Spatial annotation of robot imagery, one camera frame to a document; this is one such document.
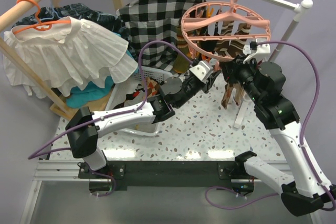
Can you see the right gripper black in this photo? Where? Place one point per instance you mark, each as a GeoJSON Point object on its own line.
{"type": "Point", "coordinates": [230, 68]}

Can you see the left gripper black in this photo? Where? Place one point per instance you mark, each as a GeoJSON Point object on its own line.
{"type": "Point", "coordinates": [210, 81]}

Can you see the argyle orange brown sock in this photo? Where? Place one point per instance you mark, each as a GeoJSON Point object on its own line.
{"type": "Point", "coordinates": [227, 95]}

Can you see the pink round clip hanger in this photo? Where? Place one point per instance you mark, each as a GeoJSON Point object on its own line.
{"type": "Point", "coordinates": [220, 30]}

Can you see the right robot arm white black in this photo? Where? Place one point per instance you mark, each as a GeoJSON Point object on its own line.
{"type": "Point", "coordinates": [307, 189]}

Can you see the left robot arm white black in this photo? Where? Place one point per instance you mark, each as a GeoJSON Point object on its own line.
{"type": "Point", "coordinates": [86, 127]}

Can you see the light blue hanger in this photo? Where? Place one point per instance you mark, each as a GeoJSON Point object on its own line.
{"type": "Point", "coordinates": [51, 3]}

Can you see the orange clothes hanger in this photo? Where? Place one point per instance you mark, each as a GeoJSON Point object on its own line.
{"type": "Point", "coordinates": [39, 26]}

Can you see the brown white striped sock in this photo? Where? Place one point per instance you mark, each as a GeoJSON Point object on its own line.
{"type": "Point", "coordinates": [233, 47]}

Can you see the olive striped hanging sock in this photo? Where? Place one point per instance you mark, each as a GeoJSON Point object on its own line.
{"type": "Point", "coordinates": [181, 65]}

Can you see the white laundry basket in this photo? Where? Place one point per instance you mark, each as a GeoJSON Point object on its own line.
{"type": "Point", "coordinates": [131, 92]}

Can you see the black white checked shirt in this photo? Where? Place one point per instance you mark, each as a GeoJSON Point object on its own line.
{"type": "Point", "coordinates": [150, 20]}

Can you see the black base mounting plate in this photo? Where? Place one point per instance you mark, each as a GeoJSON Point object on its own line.
{"type": "Point", "coordinates": [120, 175]}

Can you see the teal cloth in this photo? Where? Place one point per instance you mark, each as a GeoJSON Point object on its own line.
{"type": "Point", "coordinates": [86, 93]}

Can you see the dark patterned garment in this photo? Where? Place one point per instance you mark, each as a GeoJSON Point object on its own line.
{"type": "Point", "coordinates": [81, 11]}

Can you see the white ruffled blouse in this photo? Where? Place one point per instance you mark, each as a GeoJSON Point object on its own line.
{"type": "Point", "coordinates": [44, 51]}

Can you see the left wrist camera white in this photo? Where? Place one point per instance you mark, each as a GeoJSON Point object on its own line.
{"type": "Point", "coordinates": [202, 70]}

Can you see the white rack foot bracket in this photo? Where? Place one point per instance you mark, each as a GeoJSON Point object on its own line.
{"type": "Point", "coordinates": [242, 111]}

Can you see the metal clothes rail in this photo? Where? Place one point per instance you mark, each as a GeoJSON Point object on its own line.
{"type": "Point", "coordinates": [245, 15]}

